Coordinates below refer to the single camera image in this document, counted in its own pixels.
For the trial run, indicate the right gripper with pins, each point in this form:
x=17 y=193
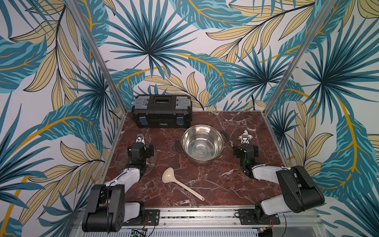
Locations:
x=244 y=145

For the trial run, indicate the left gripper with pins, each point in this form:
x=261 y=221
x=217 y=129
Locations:
x=149 y=150

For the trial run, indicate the glass pot lid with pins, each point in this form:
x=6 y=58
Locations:
x=123 y=163

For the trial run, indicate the beige plastic ladle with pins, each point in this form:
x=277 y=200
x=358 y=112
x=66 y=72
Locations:
x=169 y=177

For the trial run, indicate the stainless steel pot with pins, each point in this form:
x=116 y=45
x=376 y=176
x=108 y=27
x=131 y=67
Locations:
x=202 y=144

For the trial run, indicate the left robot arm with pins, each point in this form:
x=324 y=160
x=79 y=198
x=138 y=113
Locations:
x=106 y=209

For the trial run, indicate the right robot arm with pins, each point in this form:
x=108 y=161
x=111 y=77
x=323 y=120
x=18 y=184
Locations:
x=298 y=190

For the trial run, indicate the white faucet pipe fitting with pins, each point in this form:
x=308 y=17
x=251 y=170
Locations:
x=245 y=131

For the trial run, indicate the black plastic toolbox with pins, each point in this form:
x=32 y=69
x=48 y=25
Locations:
x=162 y=111

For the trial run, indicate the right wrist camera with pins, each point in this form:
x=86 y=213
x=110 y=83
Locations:
x=245 y=138

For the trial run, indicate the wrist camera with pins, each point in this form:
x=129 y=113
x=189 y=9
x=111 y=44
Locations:
x=140 y=139
x=245 y=138

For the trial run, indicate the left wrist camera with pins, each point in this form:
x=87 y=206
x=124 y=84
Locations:
x=140 y=139

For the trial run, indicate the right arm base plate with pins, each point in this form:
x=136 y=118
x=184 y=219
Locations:
x=256 y=217

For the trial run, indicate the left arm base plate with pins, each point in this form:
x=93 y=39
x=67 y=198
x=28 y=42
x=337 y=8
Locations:
x=150 y=218

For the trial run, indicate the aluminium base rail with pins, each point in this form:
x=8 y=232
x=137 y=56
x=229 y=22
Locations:
x=214 y=221

